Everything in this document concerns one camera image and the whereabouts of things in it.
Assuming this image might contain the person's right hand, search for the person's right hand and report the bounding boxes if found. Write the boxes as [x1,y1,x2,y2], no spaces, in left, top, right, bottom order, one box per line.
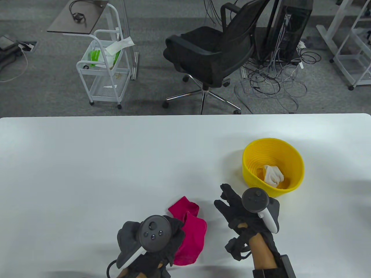
[214,183,276,241]

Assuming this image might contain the person's left hand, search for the person's left hand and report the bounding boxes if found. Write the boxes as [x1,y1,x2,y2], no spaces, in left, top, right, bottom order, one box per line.
[128,216,186,278]

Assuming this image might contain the pink sock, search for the pink sock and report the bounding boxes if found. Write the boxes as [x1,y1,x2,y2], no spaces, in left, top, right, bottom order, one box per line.
[173,211,208,266]
[168,196,200,223]

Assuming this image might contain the person's right forearm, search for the person's right forearm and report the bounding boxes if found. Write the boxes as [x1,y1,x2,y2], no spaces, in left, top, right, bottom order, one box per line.
[249,234,276,272]

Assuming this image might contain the yellow ribbed basket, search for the yellow ribbed basket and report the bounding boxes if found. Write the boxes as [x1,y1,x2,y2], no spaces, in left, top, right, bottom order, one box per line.
[242,138,305,198]

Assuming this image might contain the white rolling cart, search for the white rolling cart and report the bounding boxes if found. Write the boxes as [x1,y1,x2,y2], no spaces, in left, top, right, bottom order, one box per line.
[76,3,131,110]

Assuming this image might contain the black office chair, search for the black office chair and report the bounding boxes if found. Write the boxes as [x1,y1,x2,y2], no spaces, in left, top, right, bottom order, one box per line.
[162,0,271,115]

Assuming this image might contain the white metal rack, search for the white metal rack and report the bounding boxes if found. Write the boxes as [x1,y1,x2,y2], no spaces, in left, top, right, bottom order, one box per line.
[333,0,371,91]

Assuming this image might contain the white power strip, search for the white power strip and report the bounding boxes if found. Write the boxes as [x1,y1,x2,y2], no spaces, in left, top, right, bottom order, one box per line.
[297,41,306,70]

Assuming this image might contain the black computer tower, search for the black computer tower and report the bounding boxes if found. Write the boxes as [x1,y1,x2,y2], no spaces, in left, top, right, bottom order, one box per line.
[265,0,314,63]

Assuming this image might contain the green packet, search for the green packet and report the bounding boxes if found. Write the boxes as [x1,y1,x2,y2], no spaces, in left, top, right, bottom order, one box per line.
[88,50,121,68]

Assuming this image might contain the white paper sheet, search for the white paper sheet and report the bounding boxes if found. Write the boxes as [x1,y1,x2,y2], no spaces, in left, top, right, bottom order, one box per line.
[104,37,135,55]

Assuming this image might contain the floor outlet box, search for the floor outlet box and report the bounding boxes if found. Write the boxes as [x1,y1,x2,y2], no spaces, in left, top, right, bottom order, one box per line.
[17,41,37,52]

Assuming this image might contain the grey side table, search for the grey side table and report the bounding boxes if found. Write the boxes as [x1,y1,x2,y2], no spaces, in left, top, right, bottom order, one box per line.
[46,0,109,35]

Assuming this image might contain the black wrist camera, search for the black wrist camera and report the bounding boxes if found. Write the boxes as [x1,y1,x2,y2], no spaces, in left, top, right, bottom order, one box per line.
[225,237,253,260]

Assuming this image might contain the black sensor cable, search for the black sensor cable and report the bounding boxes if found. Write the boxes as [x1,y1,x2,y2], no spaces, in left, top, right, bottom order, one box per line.
[106,259,118,278]

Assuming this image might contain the tangle of floor cables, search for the tangle of floor cables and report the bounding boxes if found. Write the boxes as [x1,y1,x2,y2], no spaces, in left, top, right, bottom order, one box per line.
[234,43,321,114]

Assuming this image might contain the white desk leg frame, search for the white desk leg frame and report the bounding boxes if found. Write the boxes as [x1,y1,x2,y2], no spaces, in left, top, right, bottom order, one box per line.
[316,0,352,63]

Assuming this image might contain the hanging black cables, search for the hanging black cables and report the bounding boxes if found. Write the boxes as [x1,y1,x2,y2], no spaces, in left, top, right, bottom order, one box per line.
[203,0,225,28]

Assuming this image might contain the white floor cable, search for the white floor cable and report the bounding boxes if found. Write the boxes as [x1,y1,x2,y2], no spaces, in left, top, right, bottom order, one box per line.
[0,48,29,84]

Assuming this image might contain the black headphones with cable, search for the black headphones with cable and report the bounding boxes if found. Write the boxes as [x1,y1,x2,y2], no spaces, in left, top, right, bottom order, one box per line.
[69,0,87,28]

